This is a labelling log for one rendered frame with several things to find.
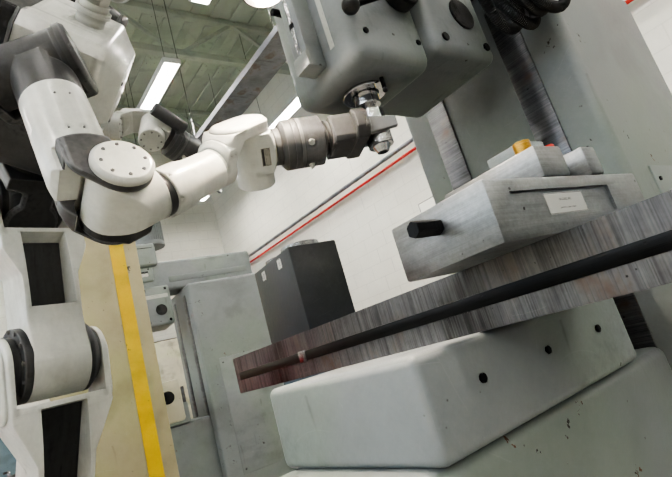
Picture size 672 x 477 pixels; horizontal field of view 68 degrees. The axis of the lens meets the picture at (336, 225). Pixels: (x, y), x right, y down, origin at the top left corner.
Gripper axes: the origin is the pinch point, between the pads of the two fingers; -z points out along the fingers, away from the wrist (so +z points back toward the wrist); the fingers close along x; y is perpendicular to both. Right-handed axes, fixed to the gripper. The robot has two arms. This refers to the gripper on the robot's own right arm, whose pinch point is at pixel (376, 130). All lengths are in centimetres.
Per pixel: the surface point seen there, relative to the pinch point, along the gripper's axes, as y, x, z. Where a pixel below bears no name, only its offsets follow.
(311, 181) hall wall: -240, 672, -147
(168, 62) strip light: -307, 409, 34
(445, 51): -11.5, -4.7, -16.1
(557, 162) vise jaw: 21.7, -29.9, -8.6
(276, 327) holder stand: 27, 40, 22
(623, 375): 51, -6, -25
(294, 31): -18.5, -5.9, 11.6
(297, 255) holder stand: 14.3, 24.6, 15.7
